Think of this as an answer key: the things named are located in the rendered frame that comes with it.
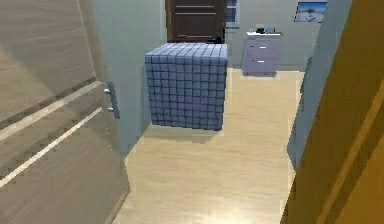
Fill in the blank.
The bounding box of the yellow wooden room door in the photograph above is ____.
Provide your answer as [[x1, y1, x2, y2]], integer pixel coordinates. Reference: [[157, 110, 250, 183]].
[[281, 0, 384, 224]]

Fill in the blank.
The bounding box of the pale wooden room door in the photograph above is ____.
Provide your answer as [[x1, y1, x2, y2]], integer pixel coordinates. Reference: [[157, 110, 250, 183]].
[[0, 0, 132, 224]]

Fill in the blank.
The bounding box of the framed blue landscape picture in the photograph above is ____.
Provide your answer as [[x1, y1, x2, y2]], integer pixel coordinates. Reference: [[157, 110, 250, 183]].
[[294, 1, 328, 24]]

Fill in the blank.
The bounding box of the dark brown wooden door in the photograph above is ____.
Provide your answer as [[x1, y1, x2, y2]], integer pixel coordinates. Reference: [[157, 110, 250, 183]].
[[165, 0, 228, 44]]

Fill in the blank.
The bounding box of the grey door handle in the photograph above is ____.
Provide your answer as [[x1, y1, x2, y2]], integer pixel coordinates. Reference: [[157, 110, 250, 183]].
[[103, 80, 121, 120]]

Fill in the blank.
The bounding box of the blue checked cube ottoman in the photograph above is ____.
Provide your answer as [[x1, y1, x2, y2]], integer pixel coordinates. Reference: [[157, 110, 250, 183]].
[[144, 42, 229, 132]]

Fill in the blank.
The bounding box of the white framed window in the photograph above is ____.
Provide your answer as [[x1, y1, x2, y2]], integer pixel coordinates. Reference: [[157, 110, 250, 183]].
[[225, 0, 241, 29]]

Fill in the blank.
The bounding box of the lilac chest of drawers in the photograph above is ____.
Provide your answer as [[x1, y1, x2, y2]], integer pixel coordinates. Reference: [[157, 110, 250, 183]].
[[241, 31, 283, 78]]

